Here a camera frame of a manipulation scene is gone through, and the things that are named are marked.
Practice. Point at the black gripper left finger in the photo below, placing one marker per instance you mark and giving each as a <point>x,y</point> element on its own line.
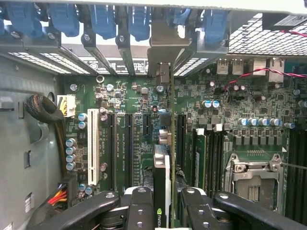
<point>96,210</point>

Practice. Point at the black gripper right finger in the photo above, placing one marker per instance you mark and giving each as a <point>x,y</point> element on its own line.
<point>239,213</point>

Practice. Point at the metal CPU socket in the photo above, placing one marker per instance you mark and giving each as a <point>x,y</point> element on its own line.
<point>251,177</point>

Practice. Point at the black RAM slot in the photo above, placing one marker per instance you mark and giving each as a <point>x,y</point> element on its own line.
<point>215,163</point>
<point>209,163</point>
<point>221,163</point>

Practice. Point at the white expansion slot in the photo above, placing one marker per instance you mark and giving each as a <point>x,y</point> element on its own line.
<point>93,143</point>

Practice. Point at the thin metal locking lever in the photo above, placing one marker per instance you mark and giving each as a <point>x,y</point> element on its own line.
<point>295,166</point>

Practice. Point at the short black expansion slot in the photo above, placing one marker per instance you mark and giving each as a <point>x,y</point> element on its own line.
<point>147,124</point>

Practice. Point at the white power connector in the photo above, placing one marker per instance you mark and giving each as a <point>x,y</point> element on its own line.
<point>68,106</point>

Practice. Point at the green Dell motherboard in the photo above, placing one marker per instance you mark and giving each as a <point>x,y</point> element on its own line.
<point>134,95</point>

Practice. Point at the metal ethernet port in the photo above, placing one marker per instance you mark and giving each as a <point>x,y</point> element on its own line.
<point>275,72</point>

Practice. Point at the metal USB port block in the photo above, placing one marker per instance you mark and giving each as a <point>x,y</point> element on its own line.
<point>230,67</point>

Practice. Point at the blue rear port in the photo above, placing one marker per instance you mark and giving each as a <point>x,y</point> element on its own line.
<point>297,67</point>

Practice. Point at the metal slot cover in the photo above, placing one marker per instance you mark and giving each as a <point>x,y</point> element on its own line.
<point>94,49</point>
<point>126,55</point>

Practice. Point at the black open PC case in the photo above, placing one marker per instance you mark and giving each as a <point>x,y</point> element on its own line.
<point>31,44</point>

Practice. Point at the blue card retention latch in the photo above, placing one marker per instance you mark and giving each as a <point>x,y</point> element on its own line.
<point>214,26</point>
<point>64,19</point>
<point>139,24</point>
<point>24,16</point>
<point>181,16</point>
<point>103,21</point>

